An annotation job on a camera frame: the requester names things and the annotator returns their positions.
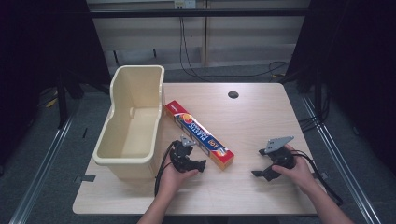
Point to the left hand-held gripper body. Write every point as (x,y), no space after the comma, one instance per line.
(181,157)

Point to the person's left hand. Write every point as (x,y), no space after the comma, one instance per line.
(169,182)

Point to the small black tape strip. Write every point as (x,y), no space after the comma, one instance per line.
(84,132)

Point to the white wall outlet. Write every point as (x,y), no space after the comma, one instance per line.
(185,3)

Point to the dark curtain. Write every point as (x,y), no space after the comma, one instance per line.
(358,62)
(40,46)

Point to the red blue plastic wrap box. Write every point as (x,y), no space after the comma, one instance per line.
(199,134)

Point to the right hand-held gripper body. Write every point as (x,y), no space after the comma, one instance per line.
(280,155)

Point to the black tape piece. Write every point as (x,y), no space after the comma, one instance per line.
(84,178)

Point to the black round table grommet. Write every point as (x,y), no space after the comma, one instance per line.
(233,94)

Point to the black horizontal bar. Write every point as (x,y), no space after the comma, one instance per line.
(199,12)

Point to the black metal stand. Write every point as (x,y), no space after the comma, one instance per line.
(62,102)

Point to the person's right hand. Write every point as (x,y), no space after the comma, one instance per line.
(299,174)

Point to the metal floor rail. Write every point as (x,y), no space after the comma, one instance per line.
(40,174)
(339,155)

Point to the cream plastic bin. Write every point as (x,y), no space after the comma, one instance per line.
(134,130)

